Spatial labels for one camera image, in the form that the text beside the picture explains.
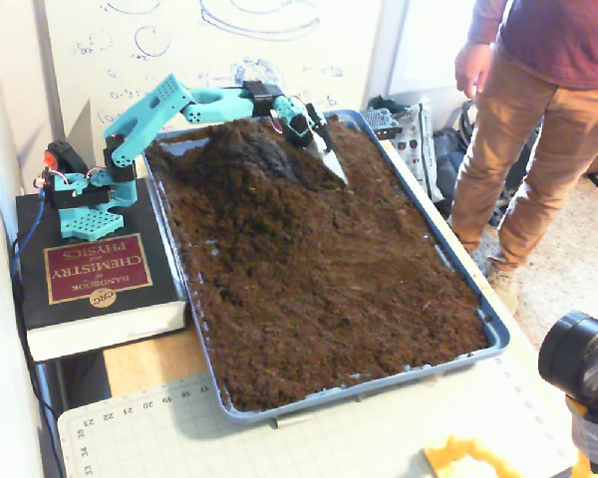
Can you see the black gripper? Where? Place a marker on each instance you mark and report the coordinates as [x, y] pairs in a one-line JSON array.
[[313, 133]]

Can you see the brown soil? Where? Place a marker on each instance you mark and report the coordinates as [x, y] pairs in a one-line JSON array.
[[319, 279]]

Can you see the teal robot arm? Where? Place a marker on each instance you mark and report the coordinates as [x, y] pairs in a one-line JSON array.
[[144, 119]]

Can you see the person's right forearm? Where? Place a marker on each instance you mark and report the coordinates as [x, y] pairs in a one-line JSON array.
[[486, 20]]

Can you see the person's right hand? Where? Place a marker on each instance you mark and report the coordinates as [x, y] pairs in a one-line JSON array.
[[472, 65]]

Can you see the white printed soil bag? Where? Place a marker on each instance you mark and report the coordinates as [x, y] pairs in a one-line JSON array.
[[421, 154]]

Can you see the whiteboard with blue drawings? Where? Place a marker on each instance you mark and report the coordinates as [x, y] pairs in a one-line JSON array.
[[279, 50]]

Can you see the dark backpack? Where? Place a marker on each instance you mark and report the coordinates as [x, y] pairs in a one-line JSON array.
[[448, 154]]

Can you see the tan shoe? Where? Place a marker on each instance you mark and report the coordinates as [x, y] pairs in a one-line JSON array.
[[504, 289]]

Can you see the person in maroon shirt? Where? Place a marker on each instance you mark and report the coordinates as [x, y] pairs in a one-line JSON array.
[[553, 124]]

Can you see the black chemistry physics handbook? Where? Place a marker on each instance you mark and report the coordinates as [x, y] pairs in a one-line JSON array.
[[129, 304]]

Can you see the blue plastic tray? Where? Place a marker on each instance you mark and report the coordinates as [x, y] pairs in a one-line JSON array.
[[499, 343]]

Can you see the grey metal rod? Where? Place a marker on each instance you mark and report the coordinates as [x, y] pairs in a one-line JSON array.
[[291, 421]]

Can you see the pale green cutting mat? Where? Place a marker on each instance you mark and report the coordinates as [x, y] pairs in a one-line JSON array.
[[379, 438]]

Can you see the black round camera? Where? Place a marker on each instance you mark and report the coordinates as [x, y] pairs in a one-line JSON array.
[[573, 353]]

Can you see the yellow plastic frame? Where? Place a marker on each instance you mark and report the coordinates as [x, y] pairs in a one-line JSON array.
[[448, 453]]

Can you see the yellow camera stand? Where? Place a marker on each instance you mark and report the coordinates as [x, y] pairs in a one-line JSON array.
[[595, 438]]

